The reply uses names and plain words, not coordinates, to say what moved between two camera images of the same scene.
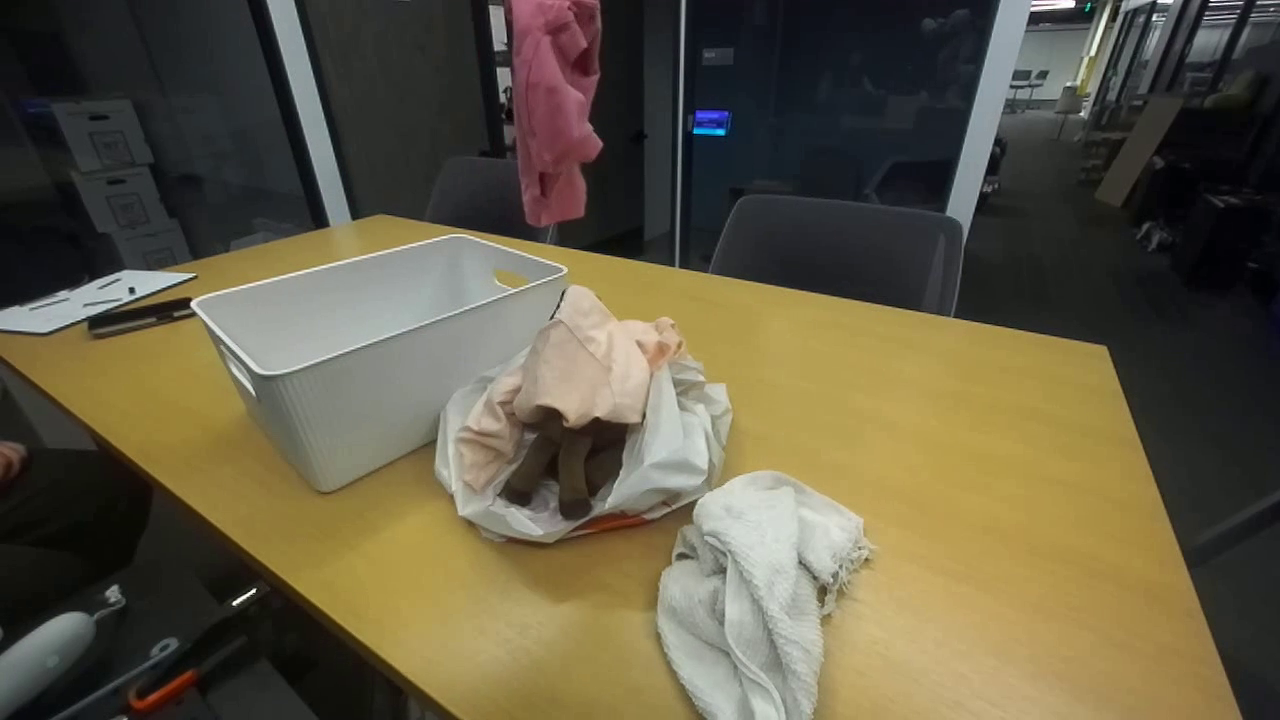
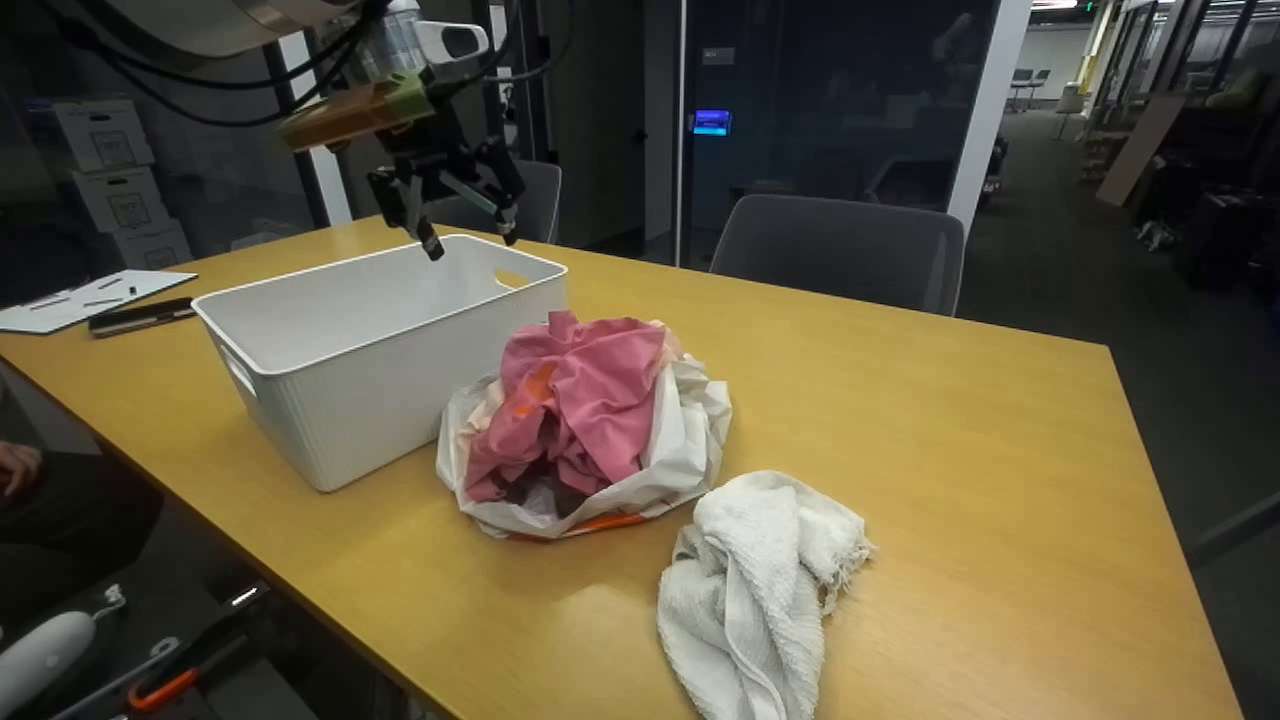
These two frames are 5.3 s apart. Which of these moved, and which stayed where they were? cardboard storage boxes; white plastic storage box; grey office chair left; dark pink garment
Moved: dark pink garment
Stayed: cardboard storage boxes; white plastic storage box; grey office chair left
